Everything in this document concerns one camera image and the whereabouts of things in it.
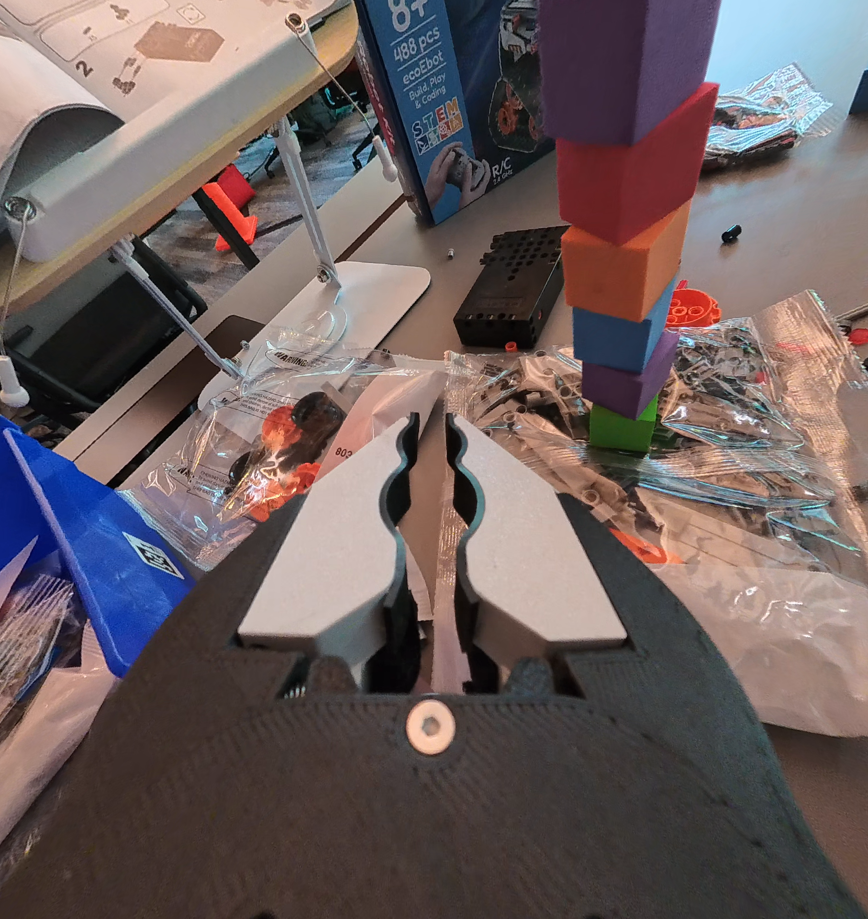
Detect instruction booklet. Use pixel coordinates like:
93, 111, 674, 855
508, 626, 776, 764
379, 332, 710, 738
0, 0, 334, 202

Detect blue robot kit box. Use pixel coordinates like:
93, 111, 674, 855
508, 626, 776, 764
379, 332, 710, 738
353, 0, 564, 226

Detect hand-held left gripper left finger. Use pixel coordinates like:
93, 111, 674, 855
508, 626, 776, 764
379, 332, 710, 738
238, 414, 421, 679

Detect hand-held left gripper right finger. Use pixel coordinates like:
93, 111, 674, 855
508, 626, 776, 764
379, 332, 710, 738
449, 414, 629, 679

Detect purple foam cube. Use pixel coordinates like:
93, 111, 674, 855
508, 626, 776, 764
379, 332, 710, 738
581, 331, 679, 420
538, 0, 722, 145

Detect white label wheels bag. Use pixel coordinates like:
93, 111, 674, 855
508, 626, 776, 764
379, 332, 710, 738
119, 352, 478, 697

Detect blue plastic bin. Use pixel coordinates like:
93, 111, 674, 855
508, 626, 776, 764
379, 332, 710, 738
0, 417, 198, 679

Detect orange foam cube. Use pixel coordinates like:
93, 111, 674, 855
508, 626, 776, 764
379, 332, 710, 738
561, 202, 690, 323

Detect grey desk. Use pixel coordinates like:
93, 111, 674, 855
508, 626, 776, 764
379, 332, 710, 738
54, 0, 868, 919

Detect green foam cube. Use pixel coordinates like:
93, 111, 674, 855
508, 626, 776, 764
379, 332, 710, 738
590, 400, 662, 456

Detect black office chair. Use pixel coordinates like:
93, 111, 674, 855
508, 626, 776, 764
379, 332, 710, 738
4, 252, 205, 389

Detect clear empty plastic bag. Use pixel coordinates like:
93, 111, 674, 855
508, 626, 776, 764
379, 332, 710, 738
245, 309, 356, 377

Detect silver plastic parts bag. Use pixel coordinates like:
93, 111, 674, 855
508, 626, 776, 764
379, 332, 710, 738
700, 65, 844, 173

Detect red foam cube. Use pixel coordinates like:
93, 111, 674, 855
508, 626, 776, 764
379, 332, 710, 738
556, 82, 719, 248

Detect clear bag of grey beams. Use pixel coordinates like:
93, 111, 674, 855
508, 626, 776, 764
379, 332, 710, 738
449, 288, 868, 740

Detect orange plastic gear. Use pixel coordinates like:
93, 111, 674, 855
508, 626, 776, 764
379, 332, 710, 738
668, 283, 722, 328

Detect light blue foam cube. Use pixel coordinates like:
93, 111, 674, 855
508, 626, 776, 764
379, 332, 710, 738
572, 280, 679, 374

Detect white book stand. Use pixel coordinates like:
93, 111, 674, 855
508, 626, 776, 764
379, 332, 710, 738
0, 0, 432, 417

